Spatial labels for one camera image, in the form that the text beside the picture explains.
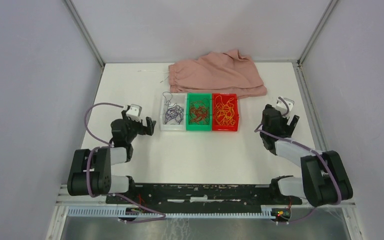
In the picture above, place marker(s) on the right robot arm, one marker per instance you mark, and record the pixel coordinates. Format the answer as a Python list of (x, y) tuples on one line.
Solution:
[(323, 181)]

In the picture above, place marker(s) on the white drawstring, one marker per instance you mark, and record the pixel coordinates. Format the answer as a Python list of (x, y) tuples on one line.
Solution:
[(155, 71)]

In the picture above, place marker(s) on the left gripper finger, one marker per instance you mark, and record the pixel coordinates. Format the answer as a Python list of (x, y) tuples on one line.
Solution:
[(124, 115), (150, 126)]

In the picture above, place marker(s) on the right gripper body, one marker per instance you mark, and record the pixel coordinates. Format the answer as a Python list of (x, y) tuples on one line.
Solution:
[(283, 121)]

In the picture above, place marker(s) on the red plastic bin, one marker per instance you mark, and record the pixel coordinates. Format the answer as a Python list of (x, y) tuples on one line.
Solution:
[(225, 112)]

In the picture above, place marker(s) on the pink cloth shorts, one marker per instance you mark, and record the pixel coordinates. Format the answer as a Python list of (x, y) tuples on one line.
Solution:
[(217, 72)]

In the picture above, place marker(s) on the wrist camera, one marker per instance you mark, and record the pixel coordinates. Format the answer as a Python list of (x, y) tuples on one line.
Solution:
[(284, 105), (133, 112)]

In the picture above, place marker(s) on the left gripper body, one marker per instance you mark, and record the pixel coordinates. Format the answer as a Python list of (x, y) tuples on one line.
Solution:
[(134, 127)]

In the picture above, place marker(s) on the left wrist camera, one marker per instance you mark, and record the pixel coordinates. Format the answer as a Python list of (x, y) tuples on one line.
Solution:
[(133, 112)]

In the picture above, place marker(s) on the green plastic bin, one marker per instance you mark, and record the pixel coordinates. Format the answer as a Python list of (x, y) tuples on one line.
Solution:
[(199, 112)]

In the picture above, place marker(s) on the white plastic bin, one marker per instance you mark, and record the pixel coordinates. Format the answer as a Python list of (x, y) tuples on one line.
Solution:
[(173, 112)]

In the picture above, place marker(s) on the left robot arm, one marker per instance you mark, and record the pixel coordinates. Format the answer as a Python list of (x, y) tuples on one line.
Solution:
[(91, 169)]

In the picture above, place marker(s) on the white cable duct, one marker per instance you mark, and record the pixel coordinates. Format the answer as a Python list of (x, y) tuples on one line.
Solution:
[(121, 212)]

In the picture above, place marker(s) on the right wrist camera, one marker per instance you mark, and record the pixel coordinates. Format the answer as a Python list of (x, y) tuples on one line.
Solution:
[(284, 105)]

